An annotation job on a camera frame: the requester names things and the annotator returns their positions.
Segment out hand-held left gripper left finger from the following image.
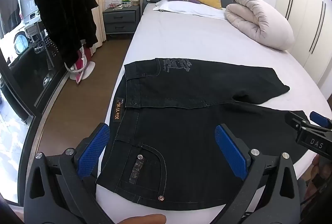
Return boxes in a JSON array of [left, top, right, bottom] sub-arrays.
[[23, 123, 115, 224]]

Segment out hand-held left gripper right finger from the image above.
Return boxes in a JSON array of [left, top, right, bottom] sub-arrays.
[[214, 123, 303, 224]]

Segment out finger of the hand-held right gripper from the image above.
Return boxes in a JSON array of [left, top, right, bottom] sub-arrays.
[[310, 111, 332, 129], [284, 111, 313, 134]]

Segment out black denim pants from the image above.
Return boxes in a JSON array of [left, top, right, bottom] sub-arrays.
[[95, 58, 312, 211]]

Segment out person's right hand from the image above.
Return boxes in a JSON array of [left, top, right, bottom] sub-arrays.
[[311, 155, 332, 189]]

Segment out person's left hand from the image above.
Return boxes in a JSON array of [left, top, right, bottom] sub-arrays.
[[114, 214, 167, 224]]

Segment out folded beige duvet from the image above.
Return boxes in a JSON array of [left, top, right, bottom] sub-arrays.
[[224, 0, 295, 51]]

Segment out white wardrobe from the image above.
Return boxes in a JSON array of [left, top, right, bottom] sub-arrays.
[[274, 0, 332, 101]]

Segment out glass sliding door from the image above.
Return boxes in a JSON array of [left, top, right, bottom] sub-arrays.
[[0, 0, 78, 123]]

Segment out bed with white sheet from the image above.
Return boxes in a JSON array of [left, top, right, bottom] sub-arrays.
[[95, 2, 330, 224]]

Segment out beige curtain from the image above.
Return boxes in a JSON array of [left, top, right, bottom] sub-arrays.
[[75, 0, 107, 54]]

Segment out white washing machine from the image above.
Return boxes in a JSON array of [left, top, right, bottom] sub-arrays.
[[12, 24, 35, 57]]

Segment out grey nightstand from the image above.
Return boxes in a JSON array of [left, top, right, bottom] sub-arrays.
[[102, 4, 141, 34]]

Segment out black hanging garment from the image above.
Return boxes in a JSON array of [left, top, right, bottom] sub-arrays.
[[34, 0, 99, 64]]

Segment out white pillow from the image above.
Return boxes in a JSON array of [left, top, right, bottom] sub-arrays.
[[153, 0, 229, 19]]

